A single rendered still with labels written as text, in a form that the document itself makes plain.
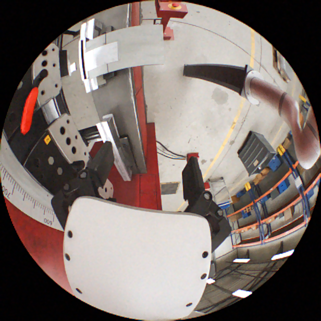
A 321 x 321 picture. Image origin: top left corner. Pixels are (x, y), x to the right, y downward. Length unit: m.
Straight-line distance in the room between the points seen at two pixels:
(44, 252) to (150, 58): 0.53
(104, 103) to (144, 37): 0.37
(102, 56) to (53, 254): 0.52
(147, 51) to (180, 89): 1.11
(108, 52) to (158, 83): 1.06
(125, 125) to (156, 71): 0.95
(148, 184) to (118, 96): 0.65
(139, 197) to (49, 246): 0.71
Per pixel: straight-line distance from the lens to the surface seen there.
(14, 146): 0.76
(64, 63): 0.36
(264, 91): 0.51
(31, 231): 0.22
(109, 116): 0.57
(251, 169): 2.57
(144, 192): 0.81
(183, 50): 1.47
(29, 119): 0.17
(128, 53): 0.39
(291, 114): 0.45
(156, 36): 0.40
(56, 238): 0.25
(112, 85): 0.53
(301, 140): 0.44
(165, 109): 1.48
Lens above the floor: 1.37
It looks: 41 degrees down
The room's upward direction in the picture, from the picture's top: 174 degrees clockwise
